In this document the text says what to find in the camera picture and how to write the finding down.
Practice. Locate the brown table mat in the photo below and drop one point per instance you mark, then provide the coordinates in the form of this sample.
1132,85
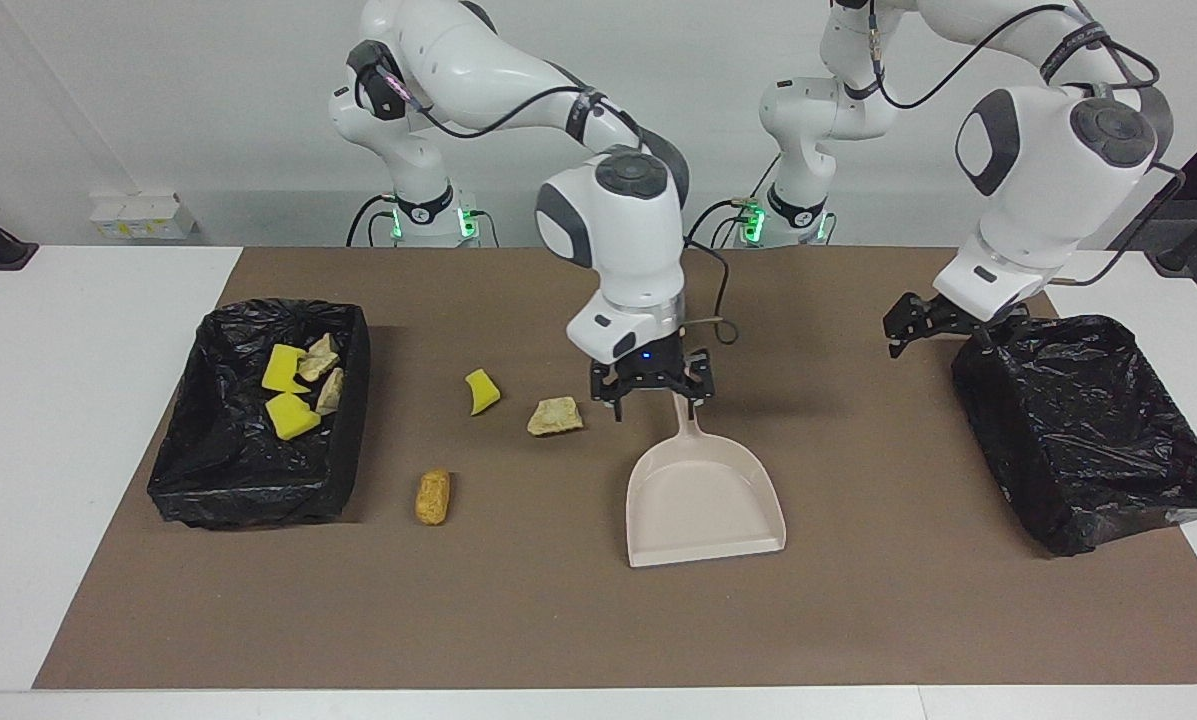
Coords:
598,620

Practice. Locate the brown bread roll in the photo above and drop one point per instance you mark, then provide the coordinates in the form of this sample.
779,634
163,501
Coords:
433,498

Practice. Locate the pale crumbly bread chunk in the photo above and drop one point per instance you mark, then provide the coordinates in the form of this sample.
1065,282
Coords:
555,417
320,360

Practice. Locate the beige plastic dustpan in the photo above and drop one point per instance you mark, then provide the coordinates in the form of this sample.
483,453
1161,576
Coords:
703,500

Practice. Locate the black bag lined bin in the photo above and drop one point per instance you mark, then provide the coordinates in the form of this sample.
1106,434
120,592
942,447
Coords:
218,470
1078,430

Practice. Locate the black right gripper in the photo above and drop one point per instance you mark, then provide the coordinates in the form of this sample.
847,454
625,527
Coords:
650,365

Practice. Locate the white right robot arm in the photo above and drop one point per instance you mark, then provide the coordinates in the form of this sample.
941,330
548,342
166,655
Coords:
618,230

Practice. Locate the white wall socket box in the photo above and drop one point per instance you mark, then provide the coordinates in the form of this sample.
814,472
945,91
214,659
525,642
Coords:
138,215

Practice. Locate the large yellow sponge piece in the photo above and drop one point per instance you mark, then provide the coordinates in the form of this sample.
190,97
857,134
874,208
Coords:
283,368

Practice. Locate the small curved yellow sponge piece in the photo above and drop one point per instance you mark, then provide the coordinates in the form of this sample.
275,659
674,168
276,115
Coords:
482,393

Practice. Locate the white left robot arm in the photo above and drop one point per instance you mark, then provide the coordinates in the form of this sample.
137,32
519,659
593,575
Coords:
1048,170

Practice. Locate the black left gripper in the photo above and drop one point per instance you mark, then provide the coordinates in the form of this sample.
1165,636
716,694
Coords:
963,322

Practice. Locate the green and yellow sponge piece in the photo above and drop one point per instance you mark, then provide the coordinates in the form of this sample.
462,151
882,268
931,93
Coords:
291,416

